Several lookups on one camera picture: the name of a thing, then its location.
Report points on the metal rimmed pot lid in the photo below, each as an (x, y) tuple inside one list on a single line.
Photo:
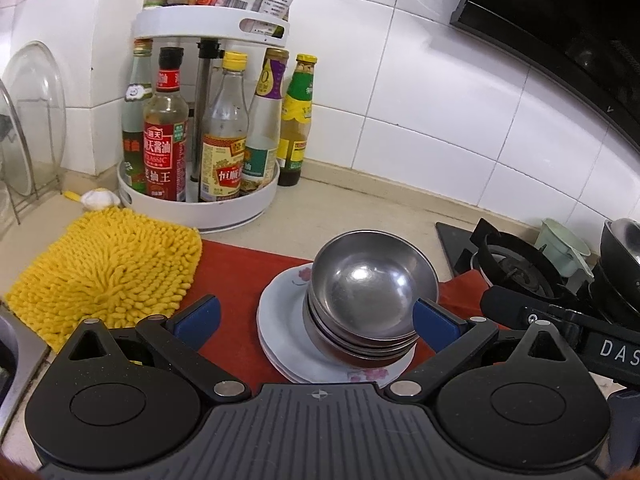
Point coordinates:
[(16, 166)]

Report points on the green plastic funnel cup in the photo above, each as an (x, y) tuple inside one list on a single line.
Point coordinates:
[(566, 251)]

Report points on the yellow label oil bottle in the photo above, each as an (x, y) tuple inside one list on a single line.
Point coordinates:
[(296, 120)]

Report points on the black range hood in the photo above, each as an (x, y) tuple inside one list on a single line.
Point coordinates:
[(589, 47)]

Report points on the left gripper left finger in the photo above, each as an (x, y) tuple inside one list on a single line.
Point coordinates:
[(178, 340)]

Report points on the green glass bottle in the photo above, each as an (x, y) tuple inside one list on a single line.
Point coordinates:
[(138, 91)]

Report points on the yellow label vinegar bottle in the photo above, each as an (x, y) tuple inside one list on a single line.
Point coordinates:
[(225, 133)]

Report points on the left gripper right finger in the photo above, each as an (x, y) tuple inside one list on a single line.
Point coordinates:
[(455, 343)]

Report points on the black gas stove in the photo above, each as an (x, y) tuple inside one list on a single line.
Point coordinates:
[(505, 260)]

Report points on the wire lid rack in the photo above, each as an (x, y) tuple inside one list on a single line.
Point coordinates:
[(32, 147)]

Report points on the white floral plate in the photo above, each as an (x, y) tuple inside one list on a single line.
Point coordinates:
[(289, 349)]

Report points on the green label seafood sauce bottle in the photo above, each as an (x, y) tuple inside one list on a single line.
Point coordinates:
[(265, 117)]

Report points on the white rotating condiment rack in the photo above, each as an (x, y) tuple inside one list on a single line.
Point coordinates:
[(209, 27)]

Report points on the black wok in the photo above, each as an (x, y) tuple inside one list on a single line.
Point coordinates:
[(617, 272)]

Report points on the red label soy sauce bottle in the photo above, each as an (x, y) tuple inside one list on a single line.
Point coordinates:
[(165, 128)]

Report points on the glass pot lid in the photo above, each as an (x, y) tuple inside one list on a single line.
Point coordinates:
[(33, 74)]

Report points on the red table mat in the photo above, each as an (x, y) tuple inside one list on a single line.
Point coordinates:
[(237, 276)]

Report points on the steel bowl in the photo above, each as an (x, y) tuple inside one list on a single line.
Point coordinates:
[(365, 283), (355, 358), (356, 344)]

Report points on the yellow chenille mat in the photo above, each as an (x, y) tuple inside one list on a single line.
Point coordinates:
[(113, 265)]

